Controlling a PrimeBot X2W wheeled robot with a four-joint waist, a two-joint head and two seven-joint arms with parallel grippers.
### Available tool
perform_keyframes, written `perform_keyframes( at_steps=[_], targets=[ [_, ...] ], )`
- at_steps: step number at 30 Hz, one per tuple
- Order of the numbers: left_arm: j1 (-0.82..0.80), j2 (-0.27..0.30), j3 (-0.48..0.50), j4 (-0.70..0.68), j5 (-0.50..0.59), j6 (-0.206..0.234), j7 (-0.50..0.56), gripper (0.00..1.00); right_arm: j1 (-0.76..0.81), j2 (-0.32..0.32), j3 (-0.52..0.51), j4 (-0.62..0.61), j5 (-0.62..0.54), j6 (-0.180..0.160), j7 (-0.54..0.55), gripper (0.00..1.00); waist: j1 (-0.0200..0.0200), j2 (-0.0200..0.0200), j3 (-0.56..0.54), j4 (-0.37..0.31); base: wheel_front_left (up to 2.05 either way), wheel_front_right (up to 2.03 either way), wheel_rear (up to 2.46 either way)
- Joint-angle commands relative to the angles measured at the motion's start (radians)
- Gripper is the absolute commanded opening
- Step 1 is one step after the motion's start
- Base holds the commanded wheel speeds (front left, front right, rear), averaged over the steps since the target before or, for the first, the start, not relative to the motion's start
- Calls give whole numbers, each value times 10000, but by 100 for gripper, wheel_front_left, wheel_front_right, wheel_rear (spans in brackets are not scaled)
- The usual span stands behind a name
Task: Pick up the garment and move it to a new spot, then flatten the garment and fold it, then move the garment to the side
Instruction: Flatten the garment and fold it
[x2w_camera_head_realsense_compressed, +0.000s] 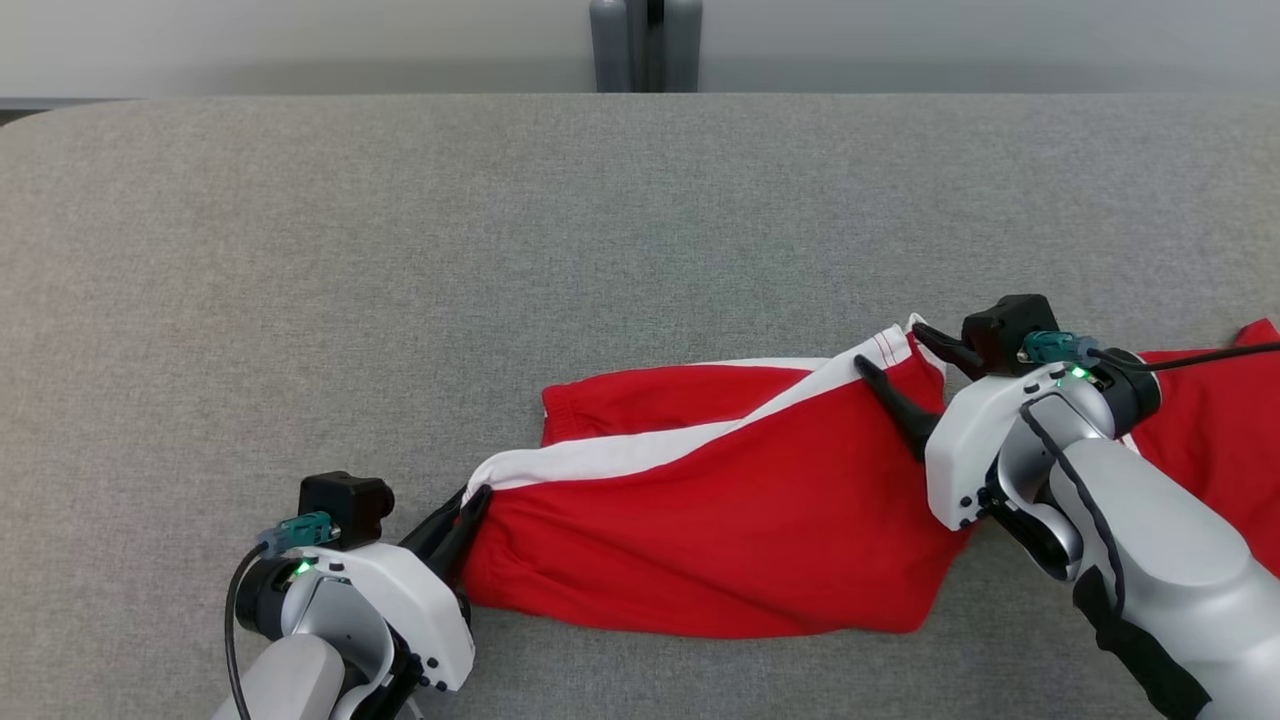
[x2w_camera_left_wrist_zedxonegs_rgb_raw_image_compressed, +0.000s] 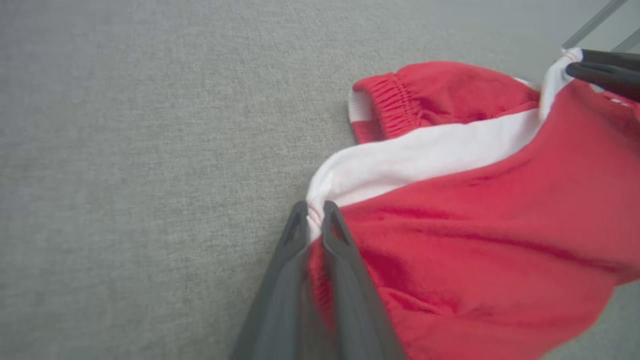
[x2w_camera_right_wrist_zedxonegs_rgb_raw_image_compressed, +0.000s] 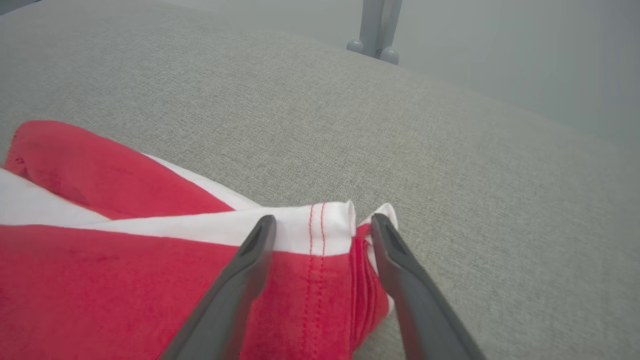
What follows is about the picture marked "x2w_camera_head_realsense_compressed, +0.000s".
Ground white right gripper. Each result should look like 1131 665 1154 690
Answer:
854 322 1112 532

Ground left camera cable teal connector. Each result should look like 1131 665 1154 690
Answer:
225 512 337 720

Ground camera cable teal connector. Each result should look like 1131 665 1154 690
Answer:
1020 330 1280 374
225 512 337 720

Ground red and white sports jersey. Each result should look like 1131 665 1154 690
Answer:
1130 318 1280 581

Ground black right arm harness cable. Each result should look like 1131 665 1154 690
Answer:
1018 398 1216 720

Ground red shorts white side stripe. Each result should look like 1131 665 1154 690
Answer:
455 313 977 641

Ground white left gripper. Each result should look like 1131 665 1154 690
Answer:
299 486 492 694

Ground grey metal partition post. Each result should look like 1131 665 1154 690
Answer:
588 0 704 94

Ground right camera cable teal connector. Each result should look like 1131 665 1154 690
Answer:
1020 330 1280 374

